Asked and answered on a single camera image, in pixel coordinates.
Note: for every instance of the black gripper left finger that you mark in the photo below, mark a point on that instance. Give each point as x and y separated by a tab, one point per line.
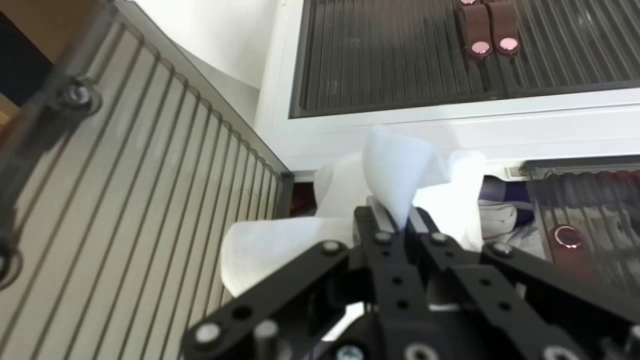
329	303

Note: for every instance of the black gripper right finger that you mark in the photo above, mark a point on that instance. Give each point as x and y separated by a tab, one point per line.
533	308

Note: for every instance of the white three-tier storage cabinet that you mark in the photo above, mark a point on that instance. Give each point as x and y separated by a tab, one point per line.
567	102

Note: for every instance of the open translucent cabinet door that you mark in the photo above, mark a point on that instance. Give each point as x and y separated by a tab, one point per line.
119	184

